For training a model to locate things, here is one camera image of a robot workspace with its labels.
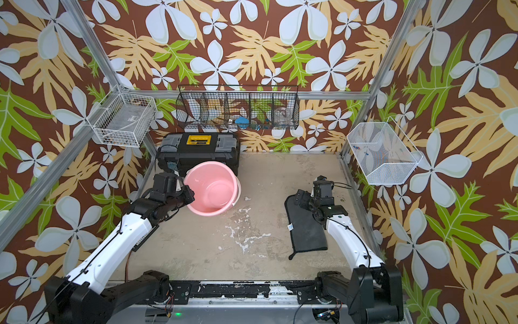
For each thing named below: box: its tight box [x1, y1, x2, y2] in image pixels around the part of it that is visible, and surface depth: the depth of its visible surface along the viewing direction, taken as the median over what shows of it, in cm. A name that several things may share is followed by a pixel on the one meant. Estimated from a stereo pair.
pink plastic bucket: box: [183, 160, 242, 216], surface depth 80 cm
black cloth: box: [284, 189, 328, 260], surface depth 90 cm
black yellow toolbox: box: [155, 132, 239, 177], surface depth 101 cm
